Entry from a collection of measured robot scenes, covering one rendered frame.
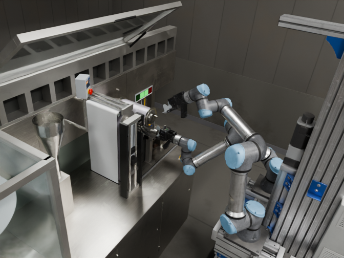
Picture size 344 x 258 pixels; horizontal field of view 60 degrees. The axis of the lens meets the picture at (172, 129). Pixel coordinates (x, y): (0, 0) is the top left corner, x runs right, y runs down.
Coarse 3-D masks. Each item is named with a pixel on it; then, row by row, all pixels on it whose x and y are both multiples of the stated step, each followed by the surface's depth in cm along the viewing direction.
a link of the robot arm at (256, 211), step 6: (246, 204) 170; (252, 204) 171; (258, 204) 172; (246, 210) 167; (252, 210) 166; (258, 210) 167; (264, 210) 168; (252, 216) 166; (258, 216) 166; (264, 216) 170; (252, 222) 166; (258, 222) 169; (252, 228) 171
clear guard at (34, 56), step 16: (144, 16) 162; (160, 16) 187; (80, 32) 127; (96, 32) 142; (112, 32) 161; (128, 32) 186; (32, 48) 115; (48, 48) 126; (64, 48) 141; (80, 48) 160; (96, 48) 184; (16, 64) 127; (32, 64) 141; (48, 64) 160; (0, 80) 140
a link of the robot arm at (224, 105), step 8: (224, 104) 176; (224, 112) 174; (232, 112) 171; (232, 120) 168; (240, 120) 166; (240, 128) 164; (248, 128) 162; (240, 136) 166; (248, 136) 158; (256, 136) 156; (264, 144) 152; (264, 152) 150
